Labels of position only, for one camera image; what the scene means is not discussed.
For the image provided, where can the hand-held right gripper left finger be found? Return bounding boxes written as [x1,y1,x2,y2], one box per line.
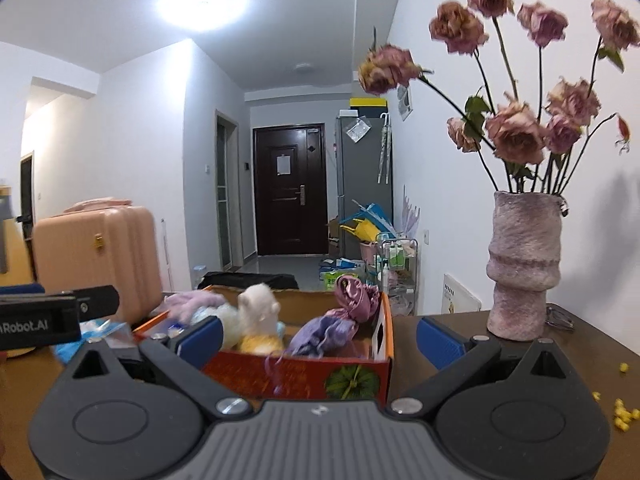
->
[70,316,252,418]

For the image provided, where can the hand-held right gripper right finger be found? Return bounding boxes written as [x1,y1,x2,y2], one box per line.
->
[387,316,586,418]

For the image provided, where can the light blue tissue pack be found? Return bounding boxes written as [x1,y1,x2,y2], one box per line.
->
[54,317,133,363]

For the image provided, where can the lilac fluffy glove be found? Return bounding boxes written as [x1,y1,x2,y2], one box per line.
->
[164,291,226,326]

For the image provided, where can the yellow soft toy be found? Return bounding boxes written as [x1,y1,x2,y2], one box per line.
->
[237,334,285,356]

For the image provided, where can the white plush toy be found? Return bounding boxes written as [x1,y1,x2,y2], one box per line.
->
[237,283,281,336]

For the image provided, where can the pink satin scrunchie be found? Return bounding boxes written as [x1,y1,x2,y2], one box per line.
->
[334,275,383,323]

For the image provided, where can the orange red cardboard box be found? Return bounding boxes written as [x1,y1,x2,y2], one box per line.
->
[132,285,395,408]

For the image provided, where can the purple knitted cloth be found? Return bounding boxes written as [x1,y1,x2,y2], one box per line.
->
[265,310,360,396]

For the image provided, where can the pink ribbed suitcase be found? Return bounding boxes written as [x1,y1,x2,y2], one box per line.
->
[32,199,163,326]

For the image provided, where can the dark side door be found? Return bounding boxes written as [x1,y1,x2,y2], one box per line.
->
[20,151,36,226]

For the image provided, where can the pink textured vase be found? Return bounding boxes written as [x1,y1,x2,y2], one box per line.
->
[486,191,568,342]

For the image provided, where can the green printed bag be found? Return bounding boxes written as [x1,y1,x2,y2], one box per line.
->
[322,267,365,291]

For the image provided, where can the dark eyeglasses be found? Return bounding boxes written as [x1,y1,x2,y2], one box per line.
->
[546,304,576,332]

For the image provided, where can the yellow plastic dustpan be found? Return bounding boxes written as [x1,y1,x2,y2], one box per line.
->
[340,220,381,242]

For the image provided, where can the grey side door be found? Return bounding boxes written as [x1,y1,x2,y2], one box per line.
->
[215,110,241,271]

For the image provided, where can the open brown cardboard box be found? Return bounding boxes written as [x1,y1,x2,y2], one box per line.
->
[326,217,346,256]

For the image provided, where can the dark brown entrance door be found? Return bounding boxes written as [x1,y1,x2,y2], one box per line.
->
[252,122,328,257]

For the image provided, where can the grey refrigerator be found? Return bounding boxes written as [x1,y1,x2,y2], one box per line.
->
[334,114,393,261]

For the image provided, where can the scattered yellow crumbs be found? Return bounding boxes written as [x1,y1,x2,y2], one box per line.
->
[591,361,640,433]

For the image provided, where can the folded pale umbrella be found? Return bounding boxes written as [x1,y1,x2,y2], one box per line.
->
[378,112,393,185]

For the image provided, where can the bunch of dried pink roses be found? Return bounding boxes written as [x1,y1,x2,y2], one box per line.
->
[357,0,640,196]

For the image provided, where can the clear plastic bag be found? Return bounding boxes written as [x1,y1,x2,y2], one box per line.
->
[346,117,372,145]

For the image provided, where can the yellow and black box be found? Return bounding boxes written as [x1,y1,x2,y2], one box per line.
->
[350,96,390,117]

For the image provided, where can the bright round ceiling lamp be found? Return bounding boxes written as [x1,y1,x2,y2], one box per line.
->
[155,0,251,31]

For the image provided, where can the metal wire rack cart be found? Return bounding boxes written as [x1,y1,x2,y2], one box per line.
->
[375,239,420,317]

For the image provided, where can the white wall electric panel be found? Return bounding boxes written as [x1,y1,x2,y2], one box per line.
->
[397,85,415,122]

